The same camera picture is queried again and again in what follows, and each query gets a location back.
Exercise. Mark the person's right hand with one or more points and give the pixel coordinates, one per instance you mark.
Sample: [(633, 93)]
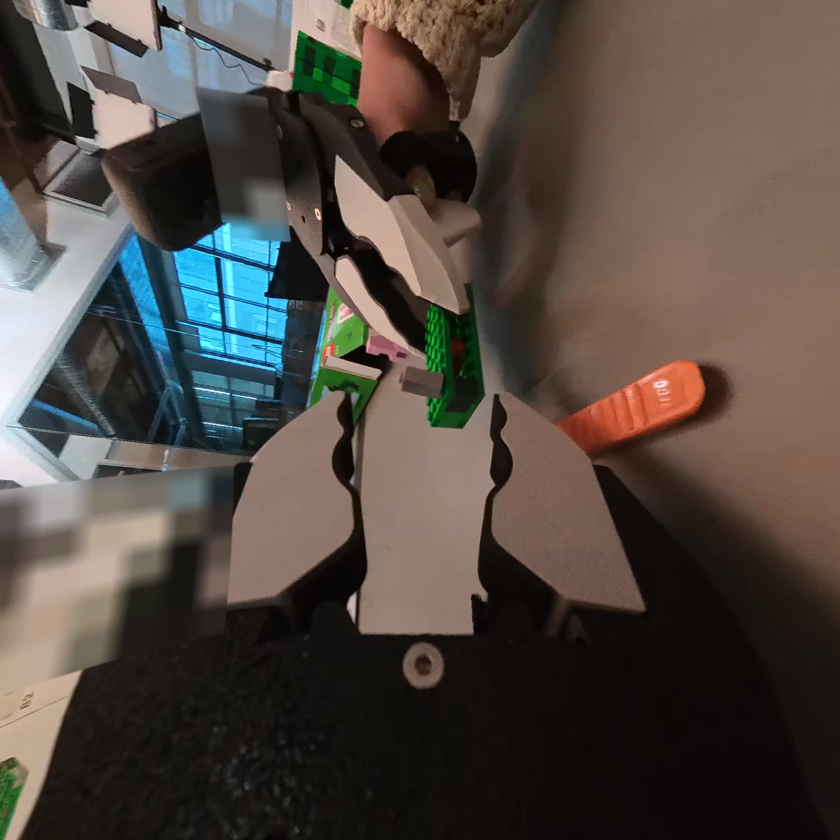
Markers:
[(400, 85)]

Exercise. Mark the orange brick separator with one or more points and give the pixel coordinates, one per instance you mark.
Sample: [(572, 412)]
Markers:
[(636, 407)]

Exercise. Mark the green lego box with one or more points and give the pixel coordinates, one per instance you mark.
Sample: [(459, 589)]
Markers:
[(341, 394)]

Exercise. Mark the large glass window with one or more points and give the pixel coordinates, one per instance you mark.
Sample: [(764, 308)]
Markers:
[(216, 295)]

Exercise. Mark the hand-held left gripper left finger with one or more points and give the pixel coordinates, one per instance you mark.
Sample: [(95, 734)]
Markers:
[(289, 525)]

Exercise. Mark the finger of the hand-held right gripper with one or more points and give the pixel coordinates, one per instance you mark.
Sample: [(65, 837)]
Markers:
[(426, 256), (374, 302)]

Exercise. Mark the silver ventilation duct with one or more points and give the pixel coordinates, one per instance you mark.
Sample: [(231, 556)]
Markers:
[(19, 236)]

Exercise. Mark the green lego assembly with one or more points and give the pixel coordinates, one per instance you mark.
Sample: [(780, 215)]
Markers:
[(439, 341)]

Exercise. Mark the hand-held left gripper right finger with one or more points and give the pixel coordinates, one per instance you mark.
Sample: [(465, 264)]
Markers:
[(558, 525)]

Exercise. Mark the pink lego figure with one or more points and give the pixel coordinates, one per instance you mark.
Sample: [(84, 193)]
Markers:
[(384, 346)]

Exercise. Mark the green checkered box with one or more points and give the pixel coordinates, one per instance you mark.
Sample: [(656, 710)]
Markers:
[(321, 72)]

